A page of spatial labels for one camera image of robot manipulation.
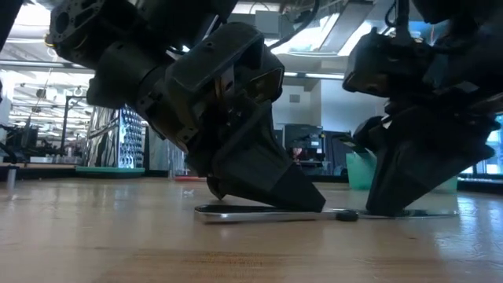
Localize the light wooden workbench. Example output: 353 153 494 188
0 160 78 171

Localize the all-black slotted spatula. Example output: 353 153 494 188
333 132 358 150

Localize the large window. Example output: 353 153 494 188
457 113 503 177

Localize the steel box grater teal handle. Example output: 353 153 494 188
76 105 146 178

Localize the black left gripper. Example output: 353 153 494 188
135 21 327 214

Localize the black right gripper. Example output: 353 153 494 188
341 0 503 217

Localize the grey cloth partition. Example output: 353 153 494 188
147 126 174 172

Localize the rectangular silver air duct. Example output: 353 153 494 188
318 0 394 56

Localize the silver butter knife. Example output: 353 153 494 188
194 203 459 226

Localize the teal translucent plastic bin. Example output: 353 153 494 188
345 152 459 193

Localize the black equipment cabinet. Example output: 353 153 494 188
282 123 327 177

